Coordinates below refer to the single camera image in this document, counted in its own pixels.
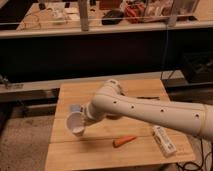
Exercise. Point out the white ceramic cup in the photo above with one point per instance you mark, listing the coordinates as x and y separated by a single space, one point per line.
75 124

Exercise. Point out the red tool clutter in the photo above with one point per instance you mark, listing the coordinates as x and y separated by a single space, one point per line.
134 12

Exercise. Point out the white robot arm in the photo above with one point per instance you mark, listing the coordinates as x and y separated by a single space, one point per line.
191 118

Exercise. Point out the wooden work table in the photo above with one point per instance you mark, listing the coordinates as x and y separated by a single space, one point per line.
95 149

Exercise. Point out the background wooden workbench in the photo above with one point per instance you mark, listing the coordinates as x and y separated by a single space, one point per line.
44 18

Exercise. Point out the white rectangular box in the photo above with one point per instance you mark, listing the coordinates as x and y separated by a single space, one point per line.
161 137

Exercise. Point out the metal vertical post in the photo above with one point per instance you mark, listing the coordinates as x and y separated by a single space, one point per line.
83 15

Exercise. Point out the orange carrot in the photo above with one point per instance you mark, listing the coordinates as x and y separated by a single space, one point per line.
123 140

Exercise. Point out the black round object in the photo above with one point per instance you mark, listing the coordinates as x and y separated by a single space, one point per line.
112 17

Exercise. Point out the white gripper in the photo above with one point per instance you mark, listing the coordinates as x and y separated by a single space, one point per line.
77 109

